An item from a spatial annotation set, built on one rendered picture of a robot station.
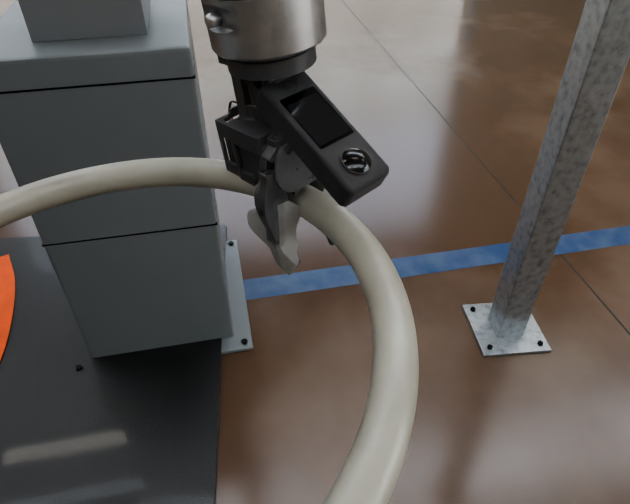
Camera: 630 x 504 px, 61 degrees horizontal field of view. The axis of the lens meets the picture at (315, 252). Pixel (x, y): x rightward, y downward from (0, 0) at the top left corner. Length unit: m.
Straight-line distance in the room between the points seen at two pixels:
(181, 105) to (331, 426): 0.85
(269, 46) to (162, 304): 1.14
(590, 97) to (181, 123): 0.84
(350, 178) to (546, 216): 1.02
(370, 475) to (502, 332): 1.37
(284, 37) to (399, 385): 0.25
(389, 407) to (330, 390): 1.15
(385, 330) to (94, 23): 0.96
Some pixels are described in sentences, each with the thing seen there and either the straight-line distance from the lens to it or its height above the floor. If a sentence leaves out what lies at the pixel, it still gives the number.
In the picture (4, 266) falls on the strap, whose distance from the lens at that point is 2.06.
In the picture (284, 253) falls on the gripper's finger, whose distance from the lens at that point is 0.49.
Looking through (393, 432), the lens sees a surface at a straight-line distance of 0.32.
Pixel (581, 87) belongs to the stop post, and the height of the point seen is 0.77.
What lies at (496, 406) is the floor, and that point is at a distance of 1.52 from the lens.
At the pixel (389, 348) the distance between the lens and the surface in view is 0.35.
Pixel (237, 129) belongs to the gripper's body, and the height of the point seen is 1.00.
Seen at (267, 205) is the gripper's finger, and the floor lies 0.95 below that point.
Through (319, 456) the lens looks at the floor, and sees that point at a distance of 1.38.
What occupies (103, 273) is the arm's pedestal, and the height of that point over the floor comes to 0.32.
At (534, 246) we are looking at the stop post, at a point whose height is 0.36.
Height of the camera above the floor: 1.21
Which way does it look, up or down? 40 degrees down
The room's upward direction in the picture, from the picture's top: straight up
